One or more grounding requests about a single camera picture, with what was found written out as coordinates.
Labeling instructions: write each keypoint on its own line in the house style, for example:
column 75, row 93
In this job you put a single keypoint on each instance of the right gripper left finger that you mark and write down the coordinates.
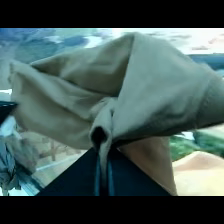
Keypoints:
column 75, row 178

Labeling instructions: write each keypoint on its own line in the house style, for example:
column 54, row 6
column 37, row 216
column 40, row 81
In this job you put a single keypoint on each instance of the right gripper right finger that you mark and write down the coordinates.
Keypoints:
column 133, row 180

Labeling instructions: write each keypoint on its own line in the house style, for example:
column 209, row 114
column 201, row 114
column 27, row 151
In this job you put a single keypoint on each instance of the beige garment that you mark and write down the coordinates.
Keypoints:
column 143, row 90

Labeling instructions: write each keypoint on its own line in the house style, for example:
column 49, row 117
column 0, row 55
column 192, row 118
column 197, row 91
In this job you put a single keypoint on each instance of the grey garment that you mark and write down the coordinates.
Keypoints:
column 13, row 160

